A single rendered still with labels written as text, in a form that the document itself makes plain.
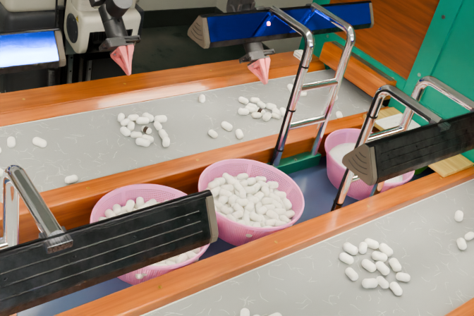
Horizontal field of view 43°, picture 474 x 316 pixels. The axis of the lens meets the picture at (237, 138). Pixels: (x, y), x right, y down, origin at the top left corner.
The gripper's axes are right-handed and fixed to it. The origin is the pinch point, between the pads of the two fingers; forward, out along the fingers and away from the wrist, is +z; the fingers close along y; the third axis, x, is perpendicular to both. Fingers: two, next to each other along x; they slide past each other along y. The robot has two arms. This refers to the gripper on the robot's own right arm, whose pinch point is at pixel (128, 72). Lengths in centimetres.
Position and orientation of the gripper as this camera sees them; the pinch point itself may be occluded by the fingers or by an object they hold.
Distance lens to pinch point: 169.9
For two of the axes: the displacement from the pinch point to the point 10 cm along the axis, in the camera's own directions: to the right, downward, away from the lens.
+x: -5.3, 2.6, 8.1
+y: 7.9, -1.9, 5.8
